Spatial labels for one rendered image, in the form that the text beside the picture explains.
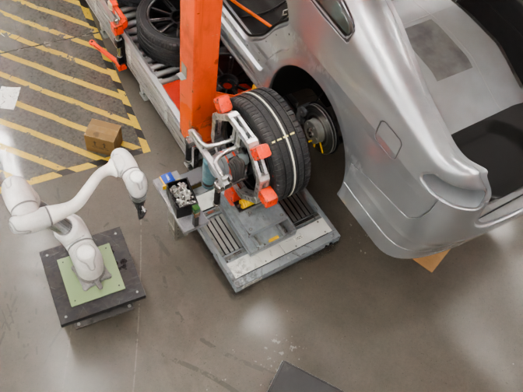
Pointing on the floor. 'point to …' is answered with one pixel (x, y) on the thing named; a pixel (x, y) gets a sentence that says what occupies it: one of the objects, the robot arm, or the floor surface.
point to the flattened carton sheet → (431, 260)
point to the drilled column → (174, 228)
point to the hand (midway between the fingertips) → (140, 215)
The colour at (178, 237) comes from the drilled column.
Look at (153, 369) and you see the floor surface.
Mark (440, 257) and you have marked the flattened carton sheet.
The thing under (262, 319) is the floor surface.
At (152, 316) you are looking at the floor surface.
